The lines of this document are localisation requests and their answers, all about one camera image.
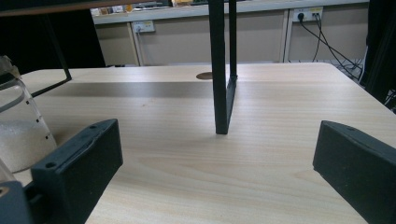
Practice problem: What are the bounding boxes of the glass jar with white powder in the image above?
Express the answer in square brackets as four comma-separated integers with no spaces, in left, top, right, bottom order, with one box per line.
[0,55,59,185]

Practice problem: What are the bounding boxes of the round brown table grommet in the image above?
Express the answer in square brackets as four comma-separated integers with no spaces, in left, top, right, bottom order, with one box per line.
[195,71,214,81]

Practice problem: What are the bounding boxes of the black wall socket cables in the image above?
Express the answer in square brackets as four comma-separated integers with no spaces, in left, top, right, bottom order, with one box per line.
[298,12,366,80]

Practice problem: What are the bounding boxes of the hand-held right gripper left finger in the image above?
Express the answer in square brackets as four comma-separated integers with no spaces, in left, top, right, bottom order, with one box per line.
[31,119,124,224]

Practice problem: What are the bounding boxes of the black curtain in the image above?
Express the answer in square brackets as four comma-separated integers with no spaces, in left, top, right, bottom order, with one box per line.
[0,12,106,76]
[362,0,396,105]

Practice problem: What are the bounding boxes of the white wall socket with plugs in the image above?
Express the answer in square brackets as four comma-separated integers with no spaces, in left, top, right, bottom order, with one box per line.
[292,7,324,23]

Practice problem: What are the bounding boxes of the black metal shelf rack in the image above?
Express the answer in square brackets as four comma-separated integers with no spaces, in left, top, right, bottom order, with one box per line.
[0,0,238,135]

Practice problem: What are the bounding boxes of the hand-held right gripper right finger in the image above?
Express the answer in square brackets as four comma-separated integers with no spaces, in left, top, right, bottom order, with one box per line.
[312,120,396,224]

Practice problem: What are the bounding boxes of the beige cabinet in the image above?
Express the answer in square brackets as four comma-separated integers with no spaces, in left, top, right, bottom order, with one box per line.
[92,0,371,67]

